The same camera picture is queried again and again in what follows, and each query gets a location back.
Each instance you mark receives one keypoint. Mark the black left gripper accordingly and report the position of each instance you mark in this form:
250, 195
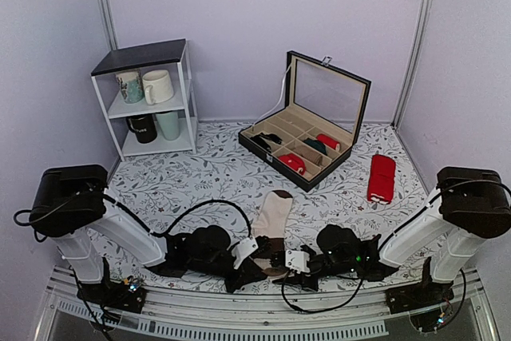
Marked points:
243, 278

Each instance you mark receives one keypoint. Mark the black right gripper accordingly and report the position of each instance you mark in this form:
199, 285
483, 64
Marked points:
298, 280

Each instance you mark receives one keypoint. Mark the cream and brown striped sock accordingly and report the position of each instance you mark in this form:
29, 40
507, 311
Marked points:
269, 229

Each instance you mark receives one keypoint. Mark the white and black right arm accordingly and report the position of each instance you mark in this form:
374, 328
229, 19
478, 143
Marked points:
470, 206

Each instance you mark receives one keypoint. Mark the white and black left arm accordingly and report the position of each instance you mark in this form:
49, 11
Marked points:
71, 200

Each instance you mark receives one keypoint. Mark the floral patterned table mat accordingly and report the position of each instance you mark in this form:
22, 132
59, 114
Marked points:
224, 184

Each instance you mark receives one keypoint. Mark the red rolled sock front compartment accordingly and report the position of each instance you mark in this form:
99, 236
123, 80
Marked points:
294, 162

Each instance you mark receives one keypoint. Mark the red rolled sock compartment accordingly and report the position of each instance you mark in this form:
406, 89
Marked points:
294, 162
329, 142

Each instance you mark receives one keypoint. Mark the beige rolled sock in box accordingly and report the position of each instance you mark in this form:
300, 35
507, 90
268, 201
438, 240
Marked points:
309, 154

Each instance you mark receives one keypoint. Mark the red folded sock on table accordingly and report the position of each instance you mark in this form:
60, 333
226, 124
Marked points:
381, 181

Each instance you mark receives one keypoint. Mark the black sock in box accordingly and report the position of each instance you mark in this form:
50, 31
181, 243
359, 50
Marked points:
265, 140

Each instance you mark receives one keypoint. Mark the dark green sock in box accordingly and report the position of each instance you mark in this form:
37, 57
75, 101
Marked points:
316, 145

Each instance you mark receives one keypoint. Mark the red rolled sock rear compartment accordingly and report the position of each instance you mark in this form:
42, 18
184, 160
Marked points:
329, 142

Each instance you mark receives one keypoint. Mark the pale green tumbler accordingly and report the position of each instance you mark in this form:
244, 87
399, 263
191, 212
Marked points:
169, 124

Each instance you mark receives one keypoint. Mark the black compartment storage box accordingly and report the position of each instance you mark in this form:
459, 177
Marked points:
317, 97

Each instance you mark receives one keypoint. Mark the black ceramic mug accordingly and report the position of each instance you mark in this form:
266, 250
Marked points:
143, 127

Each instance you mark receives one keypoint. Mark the white shelf with black top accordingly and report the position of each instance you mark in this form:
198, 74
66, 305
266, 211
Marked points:
170, 55

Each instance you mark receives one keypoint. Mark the white ceramic mug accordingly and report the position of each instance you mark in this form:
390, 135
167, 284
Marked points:
157, 86

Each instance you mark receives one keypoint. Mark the patterned teal ceramic cup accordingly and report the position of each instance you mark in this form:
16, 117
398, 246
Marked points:
131, 86

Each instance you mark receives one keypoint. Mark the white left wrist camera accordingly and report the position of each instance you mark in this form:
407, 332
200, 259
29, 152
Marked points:
243, 250

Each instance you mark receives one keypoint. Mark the aluminium table edge rail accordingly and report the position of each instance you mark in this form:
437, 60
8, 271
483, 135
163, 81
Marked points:
347, 311

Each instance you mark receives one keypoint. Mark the right aluminium corner post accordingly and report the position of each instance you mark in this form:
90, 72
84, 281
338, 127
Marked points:
412, 66

